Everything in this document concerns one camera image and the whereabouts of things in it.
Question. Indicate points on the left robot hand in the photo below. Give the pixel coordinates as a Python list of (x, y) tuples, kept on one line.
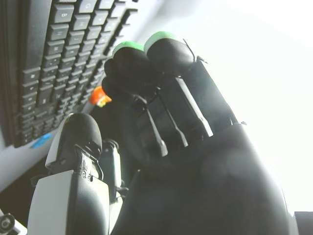
[(185, 176)]

